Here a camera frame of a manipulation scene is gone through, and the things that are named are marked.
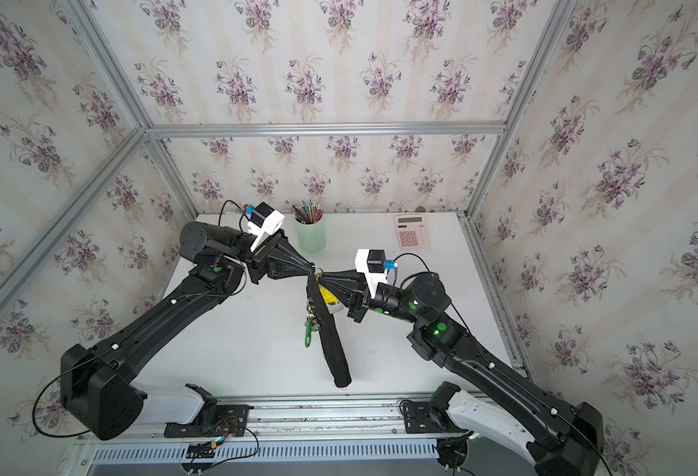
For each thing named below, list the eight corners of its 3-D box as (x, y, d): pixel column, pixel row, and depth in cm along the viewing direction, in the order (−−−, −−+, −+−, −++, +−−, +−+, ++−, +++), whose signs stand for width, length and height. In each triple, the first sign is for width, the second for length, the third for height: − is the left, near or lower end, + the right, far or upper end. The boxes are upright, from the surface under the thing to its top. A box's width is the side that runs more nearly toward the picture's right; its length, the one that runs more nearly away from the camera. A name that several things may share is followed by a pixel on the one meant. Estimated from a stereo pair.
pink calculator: (398, 248, 111) (399, 243, 109) (394, 219, 121) (395, 214, 118) (429, 248, 111) (430, 243, 109) (422, 219, 121) (424, 214, 119)
